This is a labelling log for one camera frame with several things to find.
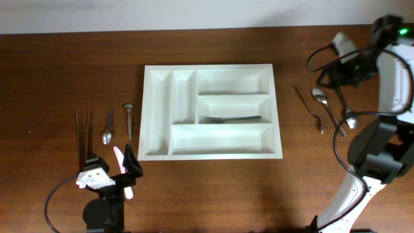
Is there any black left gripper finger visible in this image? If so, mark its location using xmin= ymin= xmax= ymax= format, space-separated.
xmin=83 ymin=157 xmax=109 ymax=173
xmin=122 ymin=143 xmax=143 ymax=177

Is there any steel tablespoon long handle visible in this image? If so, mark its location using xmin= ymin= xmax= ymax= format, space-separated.
xmin=312 ymin=88 xmax=346 ymax=137

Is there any small steel fork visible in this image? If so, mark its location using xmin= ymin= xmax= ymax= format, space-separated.
xmin=293 ymin=85 xmax=324 ymax=134

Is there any large steel fork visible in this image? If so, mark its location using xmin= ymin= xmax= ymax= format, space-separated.
xmin=201 ymin=115 xmax=261 ymax=124

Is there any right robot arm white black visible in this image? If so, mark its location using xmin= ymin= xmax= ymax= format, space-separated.
xmin=305 ymin=14 xmax=413 ymax=232

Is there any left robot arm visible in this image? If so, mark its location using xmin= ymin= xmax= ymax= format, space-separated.
xmin=76 ymin=144 xmax=143 ymax=232

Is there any white plastic knife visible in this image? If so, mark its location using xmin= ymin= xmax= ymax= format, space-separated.
xmin=113 ymin=146 xmax=134 ymax=199

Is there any small steel spoon left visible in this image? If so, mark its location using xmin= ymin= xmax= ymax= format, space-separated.
xmin=102 ymin=108 xmax=113 ymax=145

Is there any right steel knife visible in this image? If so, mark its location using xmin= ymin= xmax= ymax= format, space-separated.
xmin=86 ymin=109 xmax=91 ymax=160

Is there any small steel measuring spoon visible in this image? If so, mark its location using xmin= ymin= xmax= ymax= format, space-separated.
xmin=124 ymin=103 xmax=134 ymax=141

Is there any white plastic cutlery tray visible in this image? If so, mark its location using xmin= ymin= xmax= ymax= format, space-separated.
xmin=138 ymin=64 xmax=283 ymax=161

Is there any black right camera cable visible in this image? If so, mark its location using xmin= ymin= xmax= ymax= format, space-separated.
xmin=305 ymin=43 xmax=414 ymax=232

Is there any black camera cable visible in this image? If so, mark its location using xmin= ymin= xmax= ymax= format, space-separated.
xmin=305 ymin=43 xmax=414 ymax=232
xmin=43 ymin=173 xmax=80 ymax=232

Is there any black left camera cable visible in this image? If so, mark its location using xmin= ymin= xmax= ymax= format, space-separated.
xmin=43 ymin=173 xmax=80 ymax=232

